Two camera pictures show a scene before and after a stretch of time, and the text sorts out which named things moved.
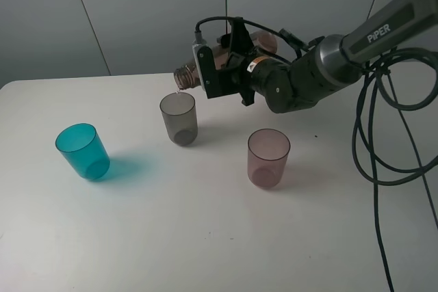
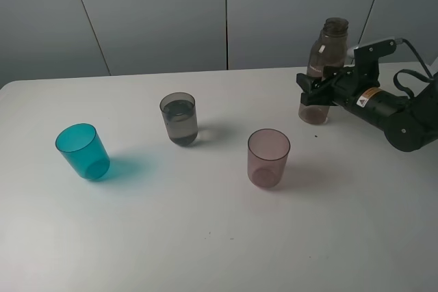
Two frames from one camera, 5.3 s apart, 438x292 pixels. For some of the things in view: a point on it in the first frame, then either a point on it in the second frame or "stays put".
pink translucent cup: (268, 150) stays put
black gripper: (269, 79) to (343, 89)
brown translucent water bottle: (187, 76) to (328, 50)
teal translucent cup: (84, 150) stays put
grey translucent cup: (179, 117) stays put
